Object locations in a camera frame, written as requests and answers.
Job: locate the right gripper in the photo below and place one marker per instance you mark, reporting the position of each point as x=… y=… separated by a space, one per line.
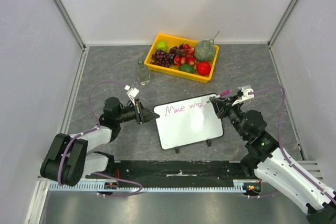
x=223 y=106

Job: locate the red cherry bunch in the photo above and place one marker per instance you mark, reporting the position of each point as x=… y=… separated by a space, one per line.
x=183 y=54

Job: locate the green netted melon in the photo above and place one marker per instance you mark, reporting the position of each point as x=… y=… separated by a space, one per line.
x=204 y=50

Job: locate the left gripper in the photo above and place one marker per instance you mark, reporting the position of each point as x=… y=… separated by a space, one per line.
x=140 y=111

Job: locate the left aluminium frame post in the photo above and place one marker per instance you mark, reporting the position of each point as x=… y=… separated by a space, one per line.
x=69 y=23

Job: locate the clear glass bottle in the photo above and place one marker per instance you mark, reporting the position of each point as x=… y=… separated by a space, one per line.
x=143 y=73

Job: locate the green apple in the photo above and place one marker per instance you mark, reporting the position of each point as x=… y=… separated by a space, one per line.
x=161 y=45

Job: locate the magenta marker cap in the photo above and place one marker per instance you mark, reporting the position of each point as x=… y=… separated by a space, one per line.
x=224 y=93

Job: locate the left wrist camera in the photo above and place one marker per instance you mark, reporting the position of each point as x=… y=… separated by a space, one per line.
x=131 y=93

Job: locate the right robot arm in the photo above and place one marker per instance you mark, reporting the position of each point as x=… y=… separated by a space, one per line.
x=271 y=163

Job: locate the aluminium frame post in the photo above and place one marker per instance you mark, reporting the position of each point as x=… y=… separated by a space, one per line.
x=282 y=22
x=69 y=23

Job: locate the red apple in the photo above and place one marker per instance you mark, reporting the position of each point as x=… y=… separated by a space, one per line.
x=203 y=68

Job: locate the yellow plastic bin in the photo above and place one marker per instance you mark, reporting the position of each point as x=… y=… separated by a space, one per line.
x=173 y=41

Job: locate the right aluminium frame post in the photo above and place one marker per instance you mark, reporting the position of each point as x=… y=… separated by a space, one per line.
x=282 y=22

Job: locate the green avocado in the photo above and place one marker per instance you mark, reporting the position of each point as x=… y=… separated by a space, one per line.
x=186 y=68

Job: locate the purple grape bunch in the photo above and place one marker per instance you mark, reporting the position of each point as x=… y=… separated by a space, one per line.
x=165 y=59

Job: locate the small whiteboard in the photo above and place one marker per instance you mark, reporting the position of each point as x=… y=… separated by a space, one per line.
x=187 y=121

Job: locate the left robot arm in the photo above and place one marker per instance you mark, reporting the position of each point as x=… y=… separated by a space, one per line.
x=66 y=161

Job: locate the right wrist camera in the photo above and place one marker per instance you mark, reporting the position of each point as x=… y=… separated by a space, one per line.
x=244 y=93

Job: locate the white cable duct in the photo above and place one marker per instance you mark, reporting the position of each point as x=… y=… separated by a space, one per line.
x=111 y=186

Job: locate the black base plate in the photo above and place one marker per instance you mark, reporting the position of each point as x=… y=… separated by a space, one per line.
x=179 y=173

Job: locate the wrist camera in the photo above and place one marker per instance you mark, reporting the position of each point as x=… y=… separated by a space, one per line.
x=131 y=93
x=244 y=93

